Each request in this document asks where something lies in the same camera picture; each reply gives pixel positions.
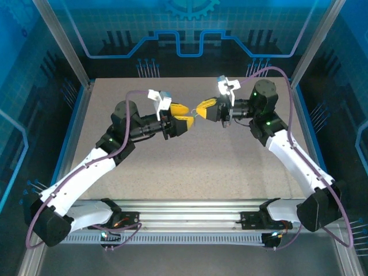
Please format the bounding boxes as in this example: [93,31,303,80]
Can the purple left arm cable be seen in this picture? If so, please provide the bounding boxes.
[25,89,150,252]

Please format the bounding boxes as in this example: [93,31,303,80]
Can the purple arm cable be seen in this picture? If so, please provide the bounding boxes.
[239,66,354,251]
[25,89,150,252]

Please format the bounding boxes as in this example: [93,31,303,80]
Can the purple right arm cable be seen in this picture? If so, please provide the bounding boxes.
[239,66,354,251]

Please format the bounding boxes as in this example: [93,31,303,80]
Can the aluminium frame post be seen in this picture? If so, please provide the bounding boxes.
[33,0,94,87]
[290,0,347,87]

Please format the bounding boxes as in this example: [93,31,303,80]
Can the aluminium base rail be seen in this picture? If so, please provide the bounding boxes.
[74,200,305,231]

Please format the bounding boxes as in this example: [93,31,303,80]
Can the grey slotted cable duct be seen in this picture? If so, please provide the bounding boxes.
[62,231,267,246]

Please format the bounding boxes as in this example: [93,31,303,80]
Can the aluminium frame side rail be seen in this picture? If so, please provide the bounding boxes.
[290,80,363,276]
[17,82,95,276]

